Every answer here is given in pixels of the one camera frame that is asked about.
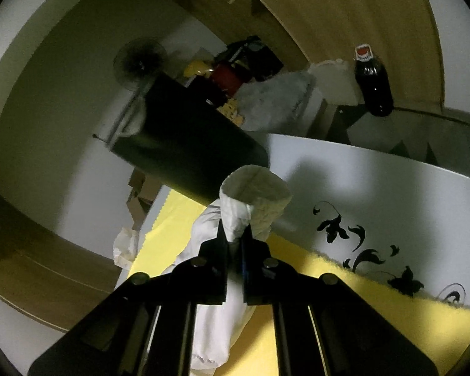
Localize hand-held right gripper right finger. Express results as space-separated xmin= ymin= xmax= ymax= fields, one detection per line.
xmin=241 ymin=223 xmax=439 ymax=376

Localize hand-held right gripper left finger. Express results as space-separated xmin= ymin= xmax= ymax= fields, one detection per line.
xmin=27 ymin=223 xmax=230 ymax=376

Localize white garment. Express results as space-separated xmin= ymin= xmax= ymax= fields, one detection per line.
xmin=176 ymin=164 xmax=292 ymax=371

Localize crumpled white bag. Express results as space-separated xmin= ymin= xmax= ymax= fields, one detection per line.
xmin=113 ymin=225 xmax=147 ymax=269

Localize cardboard boxes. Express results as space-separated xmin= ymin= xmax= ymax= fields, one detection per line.
xmin=127 ymin=168 xmax=161 ymax=232

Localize large black padded object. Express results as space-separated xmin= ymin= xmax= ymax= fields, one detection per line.
xmin=110 ymin=72 xmax=271 ymax=206

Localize yellow mat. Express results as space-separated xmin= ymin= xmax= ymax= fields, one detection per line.
xmin=131 ymin=194 xmax=470 ymax=376

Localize yellow patterned item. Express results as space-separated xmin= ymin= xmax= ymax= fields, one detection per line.
xmin=217 ymin=100 xmax=247 ymax=126

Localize white plastic bag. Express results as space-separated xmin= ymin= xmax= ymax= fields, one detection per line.
xmin=235 ymin=71 xmax=318 ymax=134

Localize red container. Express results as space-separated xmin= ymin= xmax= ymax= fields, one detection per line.
xmin=211 ymin=63 xmax=243 ymax=95

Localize yellow round item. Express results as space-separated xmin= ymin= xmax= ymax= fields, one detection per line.
xmin=183 ymin=60 xmax=214 ymax=79

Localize white plastic jug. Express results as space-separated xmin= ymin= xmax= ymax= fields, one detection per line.
xmin=307 ymin=59 xmax=363 ymax=106

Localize black bag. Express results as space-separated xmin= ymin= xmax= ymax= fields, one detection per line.
xmin=219 ymin=36 xmax=285 ymax=83

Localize dark cola bottle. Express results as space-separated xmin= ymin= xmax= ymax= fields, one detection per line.
xmin=353 ymin=44 xmax=394 ymax=117

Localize black standing fan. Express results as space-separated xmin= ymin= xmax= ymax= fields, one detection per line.
xmin=113 ymin=37 xmax=168 ymax=142

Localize wooden cabinet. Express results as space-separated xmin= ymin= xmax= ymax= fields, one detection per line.
xmin=229 ymin=0 xmax=444 ymax=107

